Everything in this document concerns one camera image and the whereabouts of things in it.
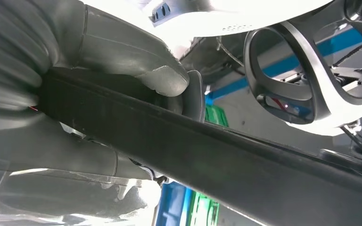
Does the blue metal frame beam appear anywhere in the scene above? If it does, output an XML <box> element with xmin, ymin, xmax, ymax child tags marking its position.
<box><xmin>204</xmin><ymin>16</ymin><xmax>362</xmax><ymax>107</ymax></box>

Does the white robot torso shell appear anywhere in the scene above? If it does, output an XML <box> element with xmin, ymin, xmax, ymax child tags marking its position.
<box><xmin>81</xmin><ymin>0</ymin><xmax>362</xmax><ymax>137</ymax></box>

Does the blue plastic crate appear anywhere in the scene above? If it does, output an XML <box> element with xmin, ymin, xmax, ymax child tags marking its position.
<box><xmin>156</xmin><ymin>182</ymin><xmax>195</xmax><ymax>226</ymax></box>

